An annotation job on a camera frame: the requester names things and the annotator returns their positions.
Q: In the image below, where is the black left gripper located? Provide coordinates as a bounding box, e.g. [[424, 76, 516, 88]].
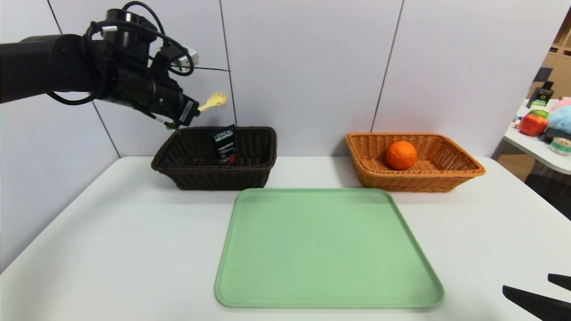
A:
[[150, 77, 200, 127]]

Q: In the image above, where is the yellow spatula with green handle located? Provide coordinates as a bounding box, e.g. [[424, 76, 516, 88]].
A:
[[165, 91, 229, 131]]

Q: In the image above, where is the black cosmetic tube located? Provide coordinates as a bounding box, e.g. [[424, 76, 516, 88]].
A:
[[210, 123, 237, 165]]

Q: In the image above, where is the orange fruit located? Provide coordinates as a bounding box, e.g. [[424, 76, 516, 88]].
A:
[[385, 140, 418, 171]]

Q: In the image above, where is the dark brown wicker basket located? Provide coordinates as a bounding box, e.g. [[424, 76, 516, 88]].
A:
[[151, 126, 278, 191]]

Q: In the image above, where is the orange wicker basket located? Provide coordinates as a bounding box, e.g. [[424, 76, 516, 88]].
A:
[[346, 132, 486, 193]]

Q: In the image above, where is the light green plastic tray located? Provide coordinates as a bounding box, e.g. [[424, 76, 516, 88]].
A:
[[214, 187, 446, 310]]

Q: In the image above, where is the red apple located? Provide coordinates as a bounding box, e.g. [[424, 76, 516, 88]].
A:
[[518, 112, 549, 137]]

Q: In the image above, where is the black box with green print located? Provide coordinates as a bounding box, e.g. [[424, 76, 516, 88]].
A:
[[526, 88, 555, 109]]

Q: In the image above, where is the black flat item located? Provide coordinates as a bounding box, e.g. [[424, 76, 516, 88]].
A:
[[542, 127, 571, 143]]

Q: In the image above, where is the dark grey chair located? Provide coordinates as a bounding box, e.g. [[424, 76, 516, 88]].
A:
[[525, 160, 571, 220]]

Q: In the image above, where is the blue fluffy toy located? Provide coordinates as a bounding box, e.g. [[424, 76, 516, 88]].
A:
[[546, 105, 571, 135]]

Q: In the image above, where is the wooden shelf unit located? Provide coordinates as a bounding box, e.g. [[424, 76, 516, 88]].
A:
[[529, 8, 571, 99]]

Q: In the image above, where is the black camera cable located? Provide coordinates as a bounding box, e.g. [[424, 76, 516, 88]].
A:
[[84, 0, 196, 78]]

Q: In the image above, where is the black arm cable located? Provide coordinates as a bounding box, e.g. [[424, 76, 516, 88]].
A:
[[46, 91, 106, 107]]

